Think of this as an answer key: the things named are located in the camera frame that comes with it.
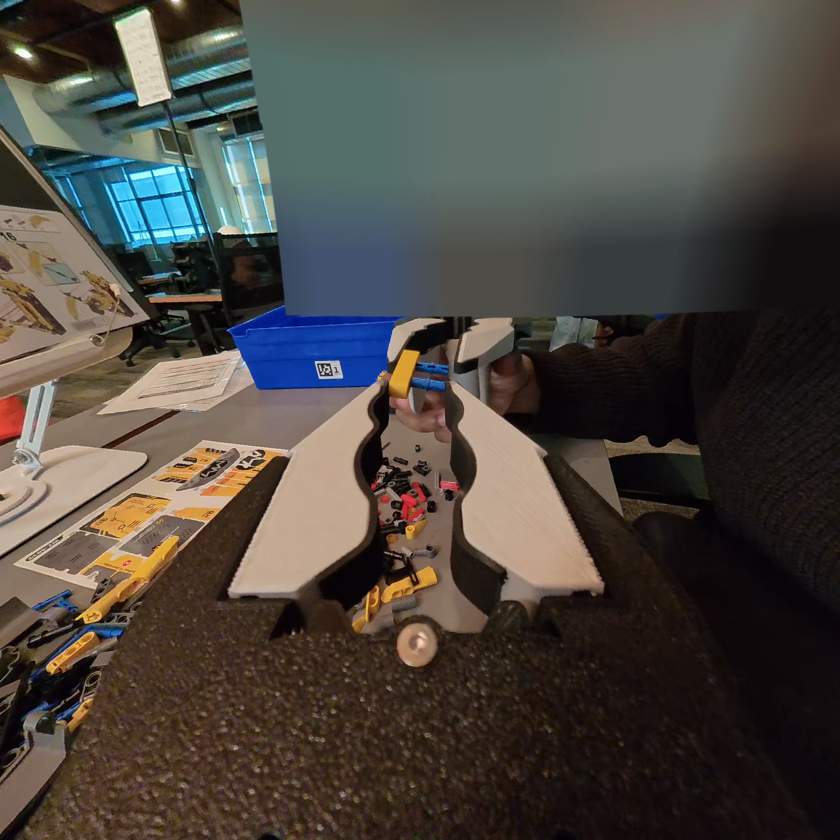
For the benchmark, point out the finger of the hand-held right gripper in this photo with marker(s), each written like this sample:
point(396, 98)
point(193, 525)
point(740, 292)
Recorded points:
point(489, 341)
point(403, 338)

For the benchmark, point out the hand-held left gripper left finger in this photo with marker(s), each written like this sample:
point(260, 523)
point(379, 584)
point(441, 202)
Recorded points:
point(308, 525)

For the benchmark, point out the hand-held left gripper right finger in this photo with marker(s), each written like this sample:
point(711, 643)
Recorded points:
point(525, 518)

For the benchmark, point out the yellow thin holed beam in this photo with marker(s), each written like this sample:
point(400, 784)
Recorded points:
point(403, 377)

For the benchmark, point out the blue connector pin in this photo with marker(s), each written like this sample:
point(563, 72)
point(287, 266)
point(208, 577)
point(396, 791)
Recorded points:
point(433, 367)
point(430, 384)

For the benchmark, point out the person's right forearm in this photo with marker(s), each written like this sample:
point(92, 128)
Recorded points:
point(610, 394)

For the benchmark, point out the person's right hand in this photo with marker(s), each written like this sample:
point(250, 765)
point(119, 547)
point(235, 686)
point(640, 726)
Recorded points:
point(518, 387)

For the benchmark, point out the blue plastic bin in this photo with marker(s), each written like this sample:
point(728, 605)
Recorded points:
point(282, 358)

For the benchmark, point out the black mesh office chair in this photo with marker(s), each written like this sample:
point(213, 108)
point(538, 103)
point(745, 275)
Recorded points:
point(246, 275)

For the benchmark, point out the yellow grey sticker sheet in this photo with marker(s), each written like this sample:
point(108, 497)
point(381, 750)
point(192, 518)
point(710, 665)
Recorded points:
point(131, 518)

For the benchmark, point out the pile of toy building pieces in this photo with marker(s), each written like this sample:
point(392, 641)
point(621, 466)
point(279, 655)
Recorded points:
point(128, 574)

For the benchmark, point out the white paper sheets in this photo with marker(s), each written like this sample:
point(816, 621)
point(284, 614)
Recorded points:
point(177, 384)

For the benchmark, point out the wooden office desk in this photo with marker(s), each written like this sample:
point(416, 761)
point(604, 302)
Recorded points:
point(190, 298)

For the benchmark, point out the white book stand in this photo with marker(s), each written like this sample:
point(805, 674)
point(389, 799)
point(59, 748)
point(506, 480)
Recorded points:
point(79, 469)

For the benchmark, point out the red object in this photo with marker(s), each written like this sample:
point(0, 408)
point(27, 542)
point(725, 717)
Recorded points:
point(10, 423)

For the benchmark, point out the building instruction booklet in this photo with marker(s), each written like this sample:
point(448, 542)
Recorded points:
point(39, 289)

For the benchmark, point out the white printed board on pole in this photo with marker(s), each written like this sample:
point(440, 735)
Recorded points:
point(143, 59)

